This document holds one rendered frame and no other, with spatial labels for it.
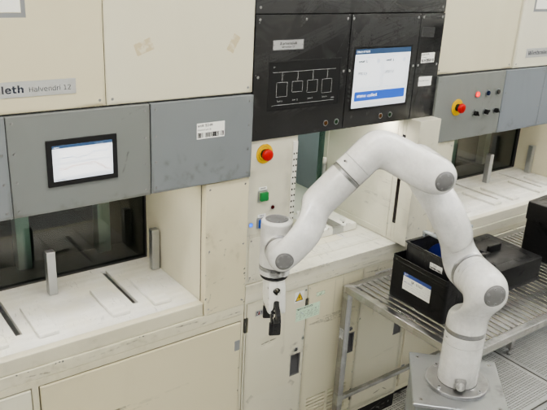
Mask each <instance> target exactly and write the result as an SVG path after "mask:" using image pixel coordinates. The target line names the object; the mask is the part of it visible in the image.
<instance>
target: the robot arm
mask: <svg viewBox="0 0 547 410"><path fill-rule="evenodd" d="M336 162H337V163H338V164H337V163H336ZM336 162H335V163H334V164H333V165H332V166H330V167H329V168H328V169H327V170H326V171H325V172H324V173H323V174H322V175H321V176H320V177H319V178H318V179H317V180H316V181H315V182H314V183H313V184H312V185H311V186H310V187H309V189H308V190H307V191H306V192H305V193H304V195H303V198H302V204H301V209H300V214H299V216H298V218H297V220H296V222H295V223H294V225H293V221H292V219H291V218H290V217H288V216H284V215H277V214H273V215H267V216H264V217H263V218H262V219H261V224H260V258H259V273H260V276H261V277H262V278H263V288H262V298H263V301H264V305H263V318H270V323H269V336H273V335H280V332H281V313H285V311H286V284H285V279H287V276H288V275H289V273H290V269H291V268H293V267H294V266H296V265H297V264H298V263H299V262H300V261H301V260H302V259H303V258H304V257H305V256H306V255H307V254H308V253H309V252H310V251H311V250H312V249H313V248H314V247H315V246H316V245H317V243H318V241H319V240H320V238H321V236H322V234H323V232H324V229H325V227H326V222H327V220H328V217H329V215H330V214H331V213H332V212H333V211H334V210H335V209H336V208H337V207H338V206H339V205H340V204H341V203H342V202H343V201H344V200H345V199H346V198H347V197H348V196H350V195H351V194H352V193H353V192H354V191H355V190H356V189H357V188H358V187H359V186H360V185H361V184H362V183H363V182H364V181H366V180H367V179H368V178H369V177H370V176H371V175H372V174H373V173H374V172H375V171H376V170H378V169H381V170H383V171H385V172H388V173H390V174H392V175H393V176H394V177H397V178H399V179H400V180H402V181H404V182H405V183H407V184H408V186H409V188H410V189H411V190H412V192H413V193H414V195H415V197H416V199H417V200H418V201H419V203H420V204H421V206H422V208H423V210H424V212H425V213H426V214H427V217H428V219H429V221H430V222H431V225H432V227H433V229H434V231H435V234H436V236H437V238H438V240H439V243H440V250H441V257H442V263H443V266H444V271H445V273H446V275H447V277H448V279H449V280H450V281H451V282H452V283H453V284H454V285H455V286H456V287H457V289H458V290H459V291H460V292H461V293H462V295H463V303H458V304H456V305H454V306H452V307H451V308H450V309H449V312H448V315H447V318H446V323H445V328H444V337H443V343H442V348H441V353H440V362H439V363H434V364H432V365H431V366H430V367H429V368H428V369H427V371H426V380H427V383H428V385H429V386H430V387H431V388H432V389H433V390H435V391H436V392H438V393H439V394H441V395H443V396H446V397H448V398H450V399H457V400H464V401H468V400H476V399H480V398H482V397H484V396H485V395H486V394H487V392H488V380H487V379H486V377H485V376H484V375H483V374H482V373H481V372H480V371H479V368H480V363H481V359H482V354H483V349H484V342H485V337H486V333H487V328H488V322H489V320H490V318H491V317H492V316H493V315H494V314H495V313H496V312H498V311H499V310H500V309H501V308H503V307H504V306H505V304H506V302H507V299H508V295H509V287H508V283H507V281H506V279H505V277H504V276H503V275H502V273H501V272H500V271H499V270H498V269H497V268H495V267H494V266H493V265H492V264H491V263H489V262H488V261H487V260H486V259H485V258H484V257H483V256H482V255H481V254H480V252H479V250H478V249H477V247H476V246H475V243H474V239H473V229H472V227H471V224H470V220H469V217H468V215H467V214H466V210H465V208H464V206H463V204H462V201H461V200H460V198H459V197H458V196H457V193H456V192H455V190H454V189H453V187H454V186H455V185H456V182H457V171H456V168H455V167H454V166H453V164H452V163H451V162H450V161H449V160H448V159H446V158H445V157H444V156H442V155H440V154H439V153H437V152H436V151H434V150H432V149H431V148H430V147H429V146H425V145H423V144H416V143H414V142H412V141H410V140H409V139H407V138H405V137H402V136H401V135H398V134H396V133H393V132H389V131H386V130H374V131H371V132H368V133H366V134H365V135H363V136H362V137H361V138H360V139H358V140H357V141H356V142H355V143H354V144H353V145H352V146H351V147H350V148H349V149H348V150H347V151H346V152H345V153H344V154H343V155H342V156H341V157H340V158H339V159H338V160H337V161H336ZM339 165H340V166H339ZM292 225H293V227H292ZM280 311H281V313H280ZM274 315H275V317H274ZM273 317H274V318H273Z"/></svg>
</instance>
